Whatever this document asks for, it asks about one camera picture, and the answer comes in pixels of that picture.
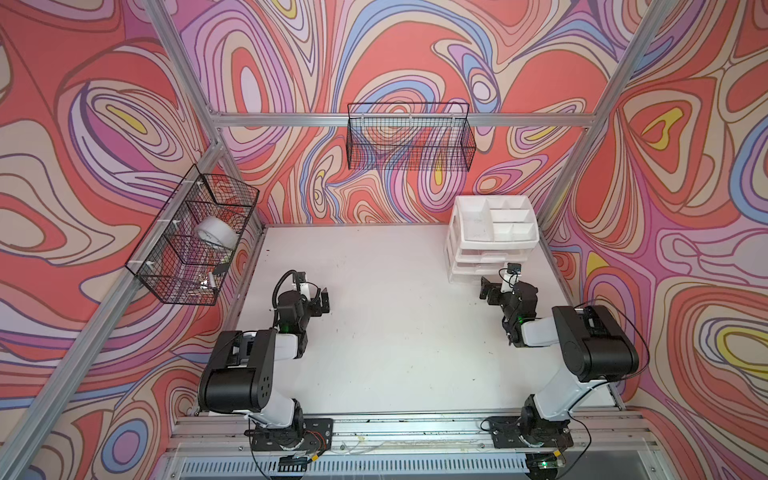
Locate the white tape roll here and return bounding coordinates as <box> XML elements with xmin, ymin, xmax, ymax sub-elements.
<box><xmin>194</xmin><ymin>216</ymin><xmax>239</xmax><ymax>249</ymax></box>

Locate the black wire basket left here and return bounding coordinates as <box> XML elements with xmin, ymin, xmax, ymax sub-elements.
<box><xmin>125</xmin><ymin>166</ymin><xmax>260</xmax><ymax>306</ymax></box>

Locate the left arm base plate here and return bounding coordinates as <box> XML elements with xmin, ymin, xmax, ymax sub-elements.
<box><xmin>244</xmin><ymin>417</ymin><xmax>334</xmax><ymax>453</ymax></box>

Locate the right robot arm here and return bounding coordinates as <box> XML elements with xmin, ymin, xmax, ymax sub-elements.
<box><xmin>479</xmin><ymin>278</ymin><xmax>640</xmax><ymax>428</ymax></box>

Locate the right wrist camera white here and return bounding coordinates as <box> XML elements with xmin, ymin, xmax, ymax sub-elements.
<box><xmin>500</xmin><ymin>263</ymin><xmax>522</xmax><ymax>292</ymax></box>

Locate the black clip in basket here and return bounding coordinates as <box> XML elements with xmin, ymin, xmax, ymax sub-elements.
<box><xmin>211</xmin><ymin>262</ymin><xmax>231</xmax><ymax>277</ymax></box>

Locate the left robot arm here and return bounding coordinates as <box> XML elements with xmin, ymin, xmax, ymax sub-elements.
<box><xmin>197</xmin><ymin>269</ymin><xmax>330</xmax><ymax>433</ymax></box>

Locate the black wire basket back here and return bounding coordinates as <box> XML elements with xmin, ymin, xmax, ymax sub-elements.
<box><xmin>346</xmin><ymin>100</ymin><xmax>476</xmax><ymax>173</ymax></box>

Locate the black wire basket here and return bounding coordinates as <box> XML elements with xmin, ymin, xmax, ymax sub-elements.
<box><xmin>125</xmin><ymin>166</ymin><xmax>260</xmax><ymax>306</ymax></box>
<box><xmin>346</xmin><ymin>100</ymin><xmax>476</xmax><ymax>173</ymax></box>

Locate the white plastic drawer organizer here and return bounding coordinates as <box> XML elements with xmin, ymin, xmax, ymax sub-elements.
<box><xmin>445</xmin><ymin>195</ymin><xmax>540</xmax><ymax>283</ymax></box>

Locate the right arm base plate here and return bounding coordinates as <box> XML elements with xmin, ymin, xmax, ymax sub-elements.
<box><xmin>480</xmin><ymin>416</ymin><xmax>574</xmax><ymax>450</ymax></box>

